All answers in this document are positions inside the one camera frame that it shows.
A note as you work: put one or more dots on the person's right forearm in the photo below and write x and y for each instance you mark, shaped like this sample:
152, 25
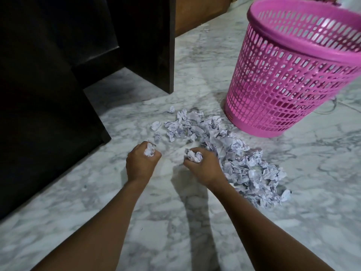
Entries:
262, 234

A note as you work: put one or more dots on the pink plastic basket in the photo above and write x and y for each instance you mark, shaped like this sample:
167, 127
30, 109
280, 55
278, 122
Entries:
282, 81

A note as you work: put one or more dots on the pile of paper scraps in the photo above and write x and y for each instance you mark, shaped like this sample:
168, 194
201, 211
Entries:
239, 166

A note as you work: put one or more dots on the brown wooden room door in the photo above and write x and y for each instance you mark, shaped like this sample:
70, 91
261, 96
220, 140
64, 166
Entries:
197, 11

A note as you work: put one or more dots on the dark wooden cabinet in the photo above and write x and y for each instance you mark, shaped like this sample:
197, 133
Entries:
146, 39

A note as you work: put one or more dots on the person's right hand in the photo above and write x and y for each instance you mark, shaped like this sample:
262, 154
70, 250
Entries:
207, 172

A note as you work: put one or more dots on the white paper ball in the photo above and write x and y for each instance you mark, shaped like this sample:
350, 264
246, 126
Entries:
149, 150
194, 156

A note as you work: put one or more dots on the person's left hand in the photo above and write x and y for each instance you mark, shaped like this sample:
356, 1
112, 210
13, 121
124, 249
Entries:
141, 169

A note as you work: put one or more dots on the person's left forearm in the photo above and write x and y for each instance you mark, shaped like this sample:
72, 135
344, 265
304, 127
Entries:
93, 231

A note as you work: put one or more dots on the dark wooden cabinet door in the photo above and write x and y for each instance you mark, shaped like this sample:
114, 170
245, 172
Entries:
42, 110

